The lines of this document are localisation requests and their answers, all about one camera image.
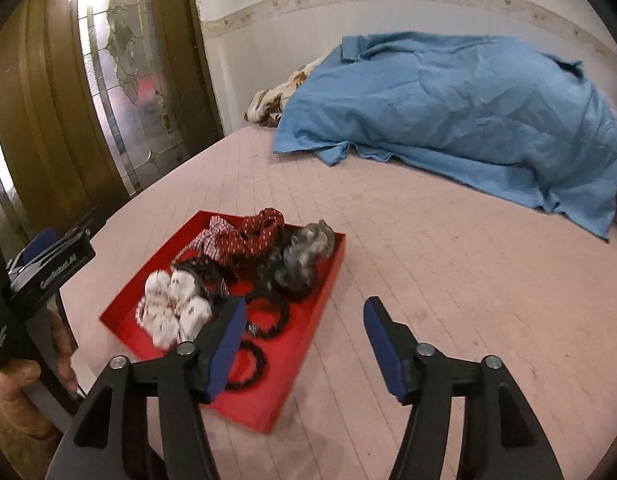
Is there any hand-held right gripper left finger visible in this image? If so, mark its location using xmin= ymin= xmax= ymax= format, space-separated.
xmin=48 ymin=296 xmax=249 ymax=480

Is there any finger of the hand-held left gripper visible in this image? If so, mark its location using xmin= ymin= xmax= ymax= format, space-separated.
xmin=24 ymin=225 xmax=96 ymax=267

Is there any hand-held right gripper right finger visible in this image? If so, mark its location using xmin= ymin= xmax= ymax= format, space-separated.
xmin=363 ymin=296 xmax=564 ymax=480

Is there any black wavy hair tie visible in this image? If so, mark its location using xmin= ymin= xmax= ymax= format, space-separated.
xmin=223 ymin=337 xmax=268 ymax=392

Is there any red tray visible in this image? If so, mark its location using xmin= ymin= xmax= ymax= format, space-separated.
xmin=98 ymin=210 xmax=348 ymax=435

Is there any white dotted scrunchie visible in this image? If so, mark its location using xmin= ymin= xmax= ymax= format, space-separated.
xmin=141 ymin=267 xmax=213 ymax=349

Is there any black dotted scrunchie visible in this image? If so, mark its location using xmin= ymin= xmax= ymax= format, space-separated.
xmin=244 ymin=287 xmax=291 ymax=341

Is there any red dotted scrunchie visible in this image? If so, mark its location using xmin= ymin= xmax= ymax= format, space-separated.
xmin=216 ymin=207 xmax=286 ymax=264

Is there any grey black scrunchie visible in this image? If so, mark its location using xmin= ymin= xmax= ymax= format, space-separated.
xmin=258 ymin=219 xmax=336 ymax=302

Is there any person's left hand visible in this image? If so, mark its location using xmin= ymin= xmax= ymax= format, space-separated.
xmin=0 ymin=309 xmax=80 ymax=442

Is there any red white checked scrunchie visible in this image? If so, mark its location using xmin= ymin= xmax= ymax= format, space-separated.
xmin=176 ymin=215 xmax=245 ymax=262

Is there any wooden door with glass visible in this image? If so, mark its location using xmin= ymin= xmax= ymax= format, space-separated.
xmin=0 ymin=0 xmax=225 ymax=253

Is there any blue cloth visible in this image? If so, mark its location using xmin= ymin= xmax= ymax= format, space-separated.
xmin=272 ymin=31 xmax=617 ymax=242

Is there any floral blanket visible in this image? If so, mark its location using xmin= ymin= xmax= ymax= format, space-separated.
xmin=244 ymin=55 xmax=335 ymax=127

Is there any black frilled hair tie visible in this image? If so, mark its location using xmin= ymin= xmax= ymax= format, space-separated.
xmin=172 ymin=254 xmax=232 ymax=307

